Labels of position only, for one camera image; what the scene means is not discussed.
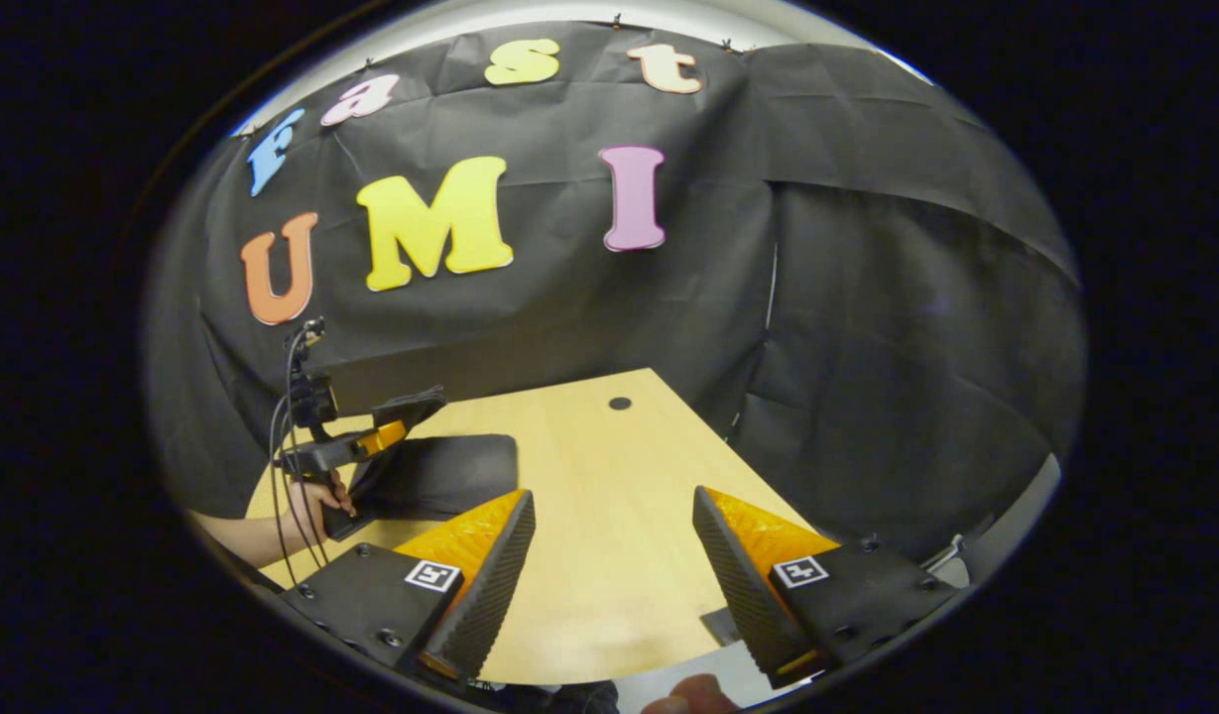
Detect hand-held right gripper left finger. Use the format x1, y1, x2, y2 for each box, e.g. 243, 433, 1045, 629
282, 488, 537, 685

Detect person's dark clothing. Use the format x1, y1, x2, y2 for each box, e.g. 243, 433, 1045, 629
470, 679, 620, 714

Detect dark grey jeans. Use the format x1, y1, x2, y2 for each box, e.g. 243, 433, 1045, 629
356, 433, 521, 523

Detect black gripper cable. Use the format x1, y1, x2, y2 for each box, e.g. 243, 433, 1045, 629
269, 327, 330, 588

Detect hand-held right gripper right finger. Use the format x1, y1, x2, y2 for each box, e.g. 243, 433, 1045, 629
692, 486, 957, 690

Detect black backdrop cloth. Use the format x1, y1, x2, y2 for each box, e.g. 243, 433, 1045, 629
143, 20, 1086, 566

